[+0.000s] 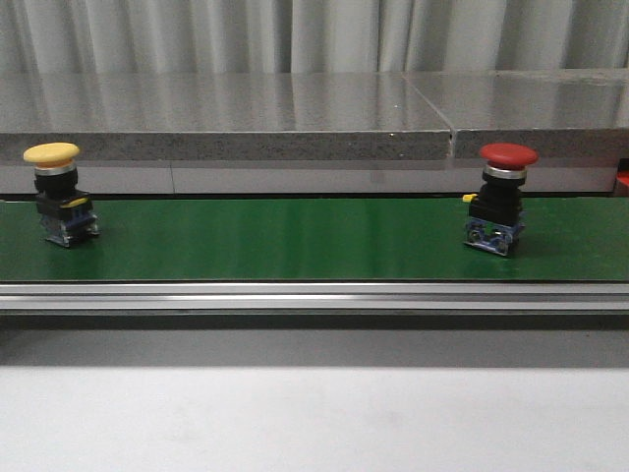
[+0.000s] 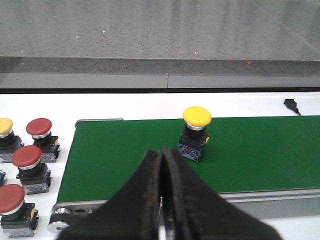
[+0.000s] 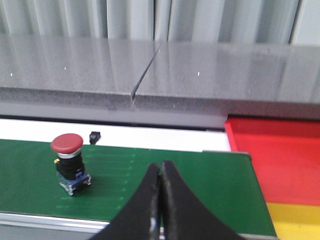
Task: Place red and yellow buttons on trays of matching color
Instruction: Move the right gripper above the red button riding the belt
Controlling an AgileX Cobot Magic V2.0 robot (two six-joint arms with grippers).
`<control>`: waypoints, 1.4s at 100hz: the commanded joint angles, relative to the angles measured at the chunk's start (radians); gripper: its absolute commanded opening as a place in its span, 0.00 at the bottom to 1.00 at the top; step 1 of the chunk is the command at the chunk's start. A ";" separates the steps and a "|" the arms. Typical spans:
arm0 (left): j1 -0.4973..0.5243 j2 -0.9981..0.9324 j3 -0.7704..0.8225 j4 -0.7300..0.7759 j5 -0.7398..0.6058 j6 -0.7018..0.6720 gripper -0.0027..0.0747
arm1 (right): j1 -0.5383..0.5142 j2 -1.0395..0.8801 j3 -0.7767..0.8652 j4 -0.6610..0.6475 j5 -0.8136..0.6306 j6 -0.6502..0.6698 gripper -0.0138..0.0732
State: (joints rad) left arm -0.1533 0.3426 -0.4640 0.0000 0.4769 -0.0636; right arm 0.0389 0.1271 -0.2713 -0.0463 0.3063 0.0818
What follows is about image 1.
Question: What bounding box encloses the yellow mushroom push button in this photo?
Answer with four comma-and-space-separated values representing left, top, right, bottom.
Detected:
23, 142, 100, 248

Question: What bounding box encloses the grey stone countertop right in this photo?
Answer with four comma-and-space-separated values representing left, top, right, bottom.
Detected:
405, 69, 628, 167

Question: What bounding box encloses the green conveyor belt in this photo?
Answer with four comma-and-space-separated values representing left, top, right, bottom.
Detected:
1, 198, 628, 281

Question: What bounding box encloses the aluminium conveyor frame rail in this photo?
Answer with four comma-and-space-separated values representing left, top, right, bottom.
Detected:
1, 281, 628, 315

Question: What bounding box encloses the red mushroom push button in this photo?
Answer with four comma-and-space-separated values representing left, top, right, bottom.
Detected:
463, 143, 539, 257

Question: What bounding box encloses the grey stone countertop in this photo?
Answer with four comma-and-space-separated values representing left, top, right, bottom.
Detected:
1, 73, 451, 162
405, 69, 628, 167

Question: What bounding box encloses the red plastic bin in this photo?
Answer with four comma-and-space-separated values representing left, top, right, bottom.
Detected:
613, 170, 629, 197

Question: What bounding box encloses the grey curtain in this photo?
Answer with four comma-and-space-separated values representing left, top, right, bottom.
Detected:
1, 1, 628, 74

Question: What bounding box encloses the grey stone countertop left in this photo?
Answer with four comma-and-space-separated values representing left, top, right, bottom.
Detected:
1, 73, 451, 162

